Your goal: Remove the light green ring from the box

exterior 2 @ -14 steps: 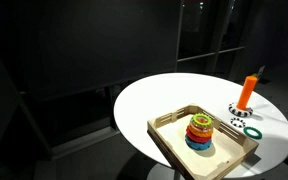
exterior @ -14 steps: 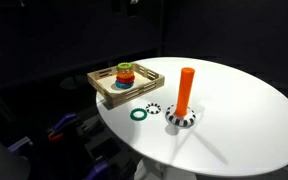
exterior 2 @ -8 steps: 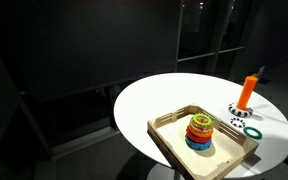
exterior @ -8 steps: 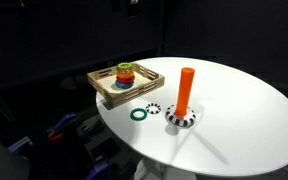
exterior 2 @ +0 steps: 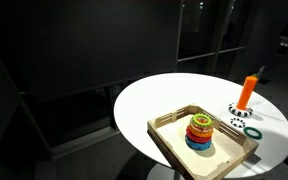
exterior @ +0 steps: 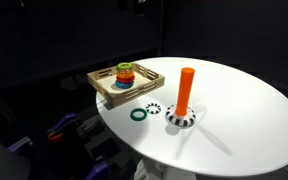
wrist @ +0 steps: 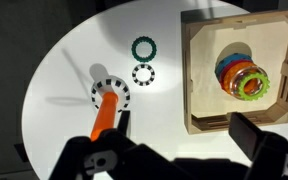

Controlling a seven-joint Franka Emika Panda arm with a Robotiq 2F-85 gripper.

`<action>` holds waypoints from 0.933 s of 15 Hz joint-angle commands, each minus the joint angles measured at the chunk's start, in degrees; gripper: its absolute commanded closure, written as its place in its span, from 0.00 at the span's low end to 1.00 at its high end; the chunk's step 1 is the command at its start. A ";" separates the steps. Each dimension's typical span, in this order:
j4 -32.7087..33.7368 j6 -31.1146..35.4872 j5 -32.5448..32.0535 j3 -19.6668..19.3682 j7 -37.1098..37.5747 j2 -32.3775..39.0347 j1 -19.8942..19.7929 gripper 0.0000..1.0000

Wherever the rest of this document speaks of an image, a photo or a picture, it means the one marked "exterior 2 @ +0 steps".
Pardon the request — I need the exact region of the light green bumpy ring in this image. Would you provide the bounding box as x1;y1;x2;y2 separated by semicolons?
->
191;113;214;128

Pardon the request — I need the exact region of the wooden slatted tray box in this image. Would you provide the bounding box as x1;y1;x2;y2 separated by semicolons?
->
146;103;260;180

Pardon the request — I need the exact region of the small grey card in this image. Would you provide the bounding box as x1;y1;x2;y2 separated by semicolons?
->
256;65;266;79

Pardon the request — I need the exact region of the dark window frame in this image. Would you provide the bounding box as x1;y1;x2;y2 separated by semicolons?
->
174;0;248;75

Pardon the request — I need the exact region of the red bumpy ring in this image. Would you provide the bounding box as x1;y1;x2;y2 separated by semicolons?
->
185;129;213;145

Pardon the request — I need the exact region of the orange bumpy ring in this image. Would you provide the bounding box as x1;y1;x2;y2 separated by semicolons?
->
187;124;215;139

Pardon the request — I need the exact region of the clear ring with beads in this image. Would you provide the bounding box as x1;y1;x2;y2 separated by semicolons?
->
188;121;215;132

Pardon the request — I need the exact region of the blue bumpy ring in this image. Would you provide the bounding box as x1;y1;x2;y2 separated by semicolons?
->
184;136;213;152

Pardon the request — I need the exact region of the white table pedestal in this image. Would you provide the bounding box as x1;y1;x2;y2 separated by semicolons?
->
146;162;186;180

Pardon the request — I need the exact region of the large black white striped ring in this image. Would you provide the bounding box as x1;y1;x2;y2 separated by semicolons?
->
228;102;254;118

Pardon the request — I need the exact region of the small black white striped ring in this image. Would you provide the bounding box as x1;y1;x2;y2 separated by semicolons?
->
229;116;247;129

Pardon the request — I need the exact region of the orange stacking post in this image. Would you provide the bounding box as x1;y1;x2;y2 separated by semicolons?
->
236;75;258;111

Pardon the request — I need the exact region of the dark teal ring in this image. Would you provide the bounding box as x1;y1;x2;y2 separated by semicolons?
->
243;126;263;141

